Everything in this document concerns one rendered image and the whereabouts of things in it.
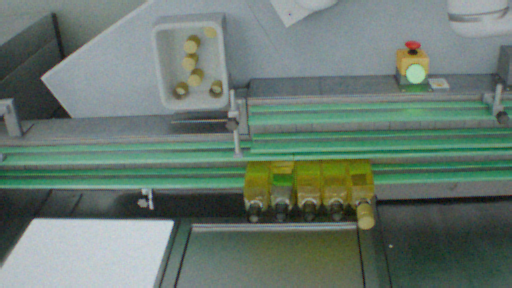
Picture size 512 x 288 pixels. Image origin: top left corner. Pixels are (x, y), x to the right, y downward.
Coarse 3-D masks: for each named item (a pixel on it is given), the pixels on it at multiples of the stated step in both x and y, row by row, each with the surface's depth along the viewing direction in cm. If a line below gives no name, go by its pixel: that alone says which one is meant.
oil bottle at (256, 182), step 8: (248, 168) 120; (256, 168) 120; (264, 168) 120; (248, 176) 117; (256, 176) 117; (264, 176) 117; (248, 184) 115; (256, 184) 114; (264, 184) 114; (248, 192) 112; (256, 192) 112; (264, 192) 112; (248, 200) 112; (256, 200) 111; (264, 200) 112; (264, 208) 113
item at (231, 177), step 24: (168, 168) 134; (192, 168) 133; (216, 168) 132; (240, 168) 132; (384, 168) 127; (408, 168) 126; (432, 168) 126; (456, 168) 125; (480, 168) 124; (504, 168) 123
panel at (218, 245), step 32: (192, 224) 127; (224, 224) 126; (256, 224) 126; (288, 224) 125; (320, 224) 124; (352, 224) 123; (192, 256) 117; (224, 256) 117; (256, 256) 116; (288, 256) 115; (320, 256) 114; (352, 256) 114
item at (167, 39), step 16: (160, 32) 124; (176, 32) 128; (192, 32) 127; (160, 48) 125; (176, 48) 130; (208, 48) 129; (160, 64) 125; (176, 64) 132; (208, 64) 131; (224, 64) 124; (160, 80) 127; (176, 80) 134; (208, 80) 134; (224, 80) 126; (160, 96) 129; (192, 96) 133; (208, 96) 133; (224, 96) 128
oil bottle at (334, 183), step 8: (328, 160) 121; (336, 160) 120; (344, 160) 121; (328, 168) 118; (336, 168) 117; (344, 168) 117; (328, 176) 115; (336, 176) 114; (344, 176) 114; (328, 184) 112; (336, 184) 112; (344, 184) 111; (328, 192) 110; (336, 192) 110; (344, 192) 110; (328, 200) 111; (344, 200) 110; (328, 208) 112
